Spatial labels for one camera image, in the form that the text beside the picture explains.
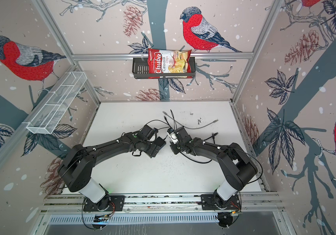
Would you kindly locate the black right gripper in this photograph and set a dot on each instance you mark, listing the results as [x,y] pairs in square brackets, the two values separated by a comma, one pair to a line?
[175,151]

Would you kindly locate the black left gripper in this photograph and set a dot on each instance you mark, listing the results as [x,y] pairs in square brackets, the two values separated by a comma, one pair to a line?
[152,151]

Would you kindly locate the black network switch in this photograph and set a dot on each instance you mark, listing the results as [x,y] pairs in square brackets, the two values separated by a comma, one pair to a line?
[155,147]

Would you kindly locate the black power adapter with cable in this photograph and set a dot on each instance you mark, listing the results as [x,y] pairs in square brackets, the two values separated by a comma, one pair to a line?
[169,128]

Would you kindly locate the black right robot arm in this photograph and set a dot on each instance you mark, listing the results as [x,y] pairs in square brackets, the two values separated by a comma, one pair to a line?
[237,167]

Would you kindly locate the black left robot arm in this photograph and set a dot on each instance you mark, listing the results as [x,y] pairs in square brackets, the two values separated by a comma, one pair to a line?
[76,169]

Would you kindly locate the red cassava chips bag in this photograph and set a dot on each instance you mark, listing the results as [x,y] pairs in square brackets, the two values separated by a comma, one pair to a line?
[177,61]

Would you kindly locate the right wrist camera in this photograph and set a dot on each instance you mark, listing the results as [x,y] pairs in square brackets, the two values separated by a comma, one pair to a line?
[173,137]

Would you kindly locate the black wire wall basket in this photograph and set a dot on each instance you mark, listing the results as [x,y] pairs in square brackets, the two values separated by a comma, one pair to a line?
[141,70]

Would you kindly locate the white mesh wall shelf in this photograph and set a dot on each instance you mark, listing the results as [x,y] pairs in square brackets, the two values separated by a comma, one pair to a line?
[59,100]

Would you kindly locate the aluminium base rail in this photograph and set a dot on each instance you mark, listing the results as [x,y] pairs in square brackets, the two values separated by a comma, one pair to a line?
[164,202]

